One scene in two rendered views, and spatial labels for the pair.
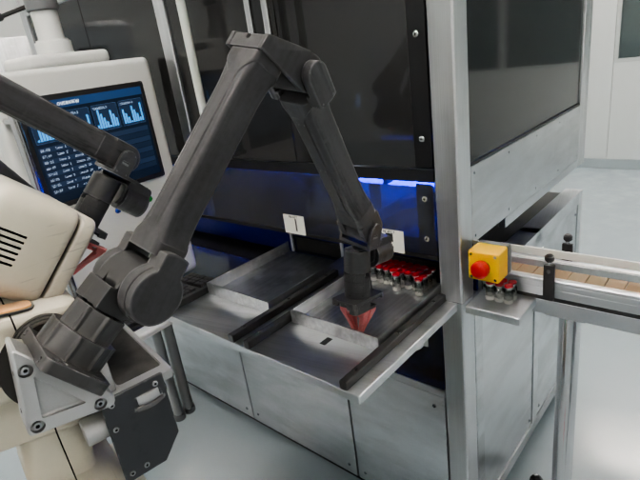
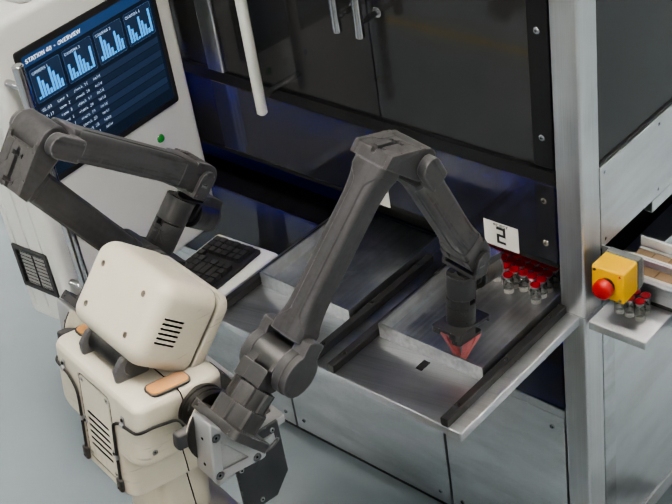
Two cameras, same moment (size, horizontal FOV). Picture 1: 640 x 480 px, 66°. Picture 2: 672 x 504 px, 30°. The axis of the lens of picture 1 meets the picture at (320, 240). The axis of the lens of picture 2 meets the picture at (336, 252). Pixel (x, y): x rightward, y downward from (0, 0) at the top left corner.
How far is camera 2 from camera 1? 136 cm
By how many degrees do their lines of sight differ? 14
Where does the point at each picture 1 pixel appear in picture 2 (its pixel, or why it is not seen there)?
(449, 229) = (571, 237)
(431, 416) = (548, 438)
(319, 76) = (433, 170)
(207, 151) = (339, 256)
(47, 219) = (197, 306)
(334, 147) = (443, 203)
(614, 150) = not seen: outside the picture
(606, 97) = not seen: outside the picture
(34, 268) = (187, 345)
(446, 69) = (569, 77)
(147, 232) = (290, 323)
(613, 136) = not seen: outside the picture
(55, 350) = (233, 421)
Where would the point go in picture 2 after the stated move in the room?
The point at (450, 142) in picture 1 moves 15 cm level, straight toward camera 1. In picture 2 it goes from (573, 150) to (565, 195)
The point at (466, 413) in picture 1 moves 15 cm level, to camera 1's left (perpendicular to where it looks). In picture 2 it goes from (588, 437) to (519, 446)
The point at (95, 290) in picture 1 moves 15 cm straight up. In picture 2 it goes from (253, 372) to (236, 296)
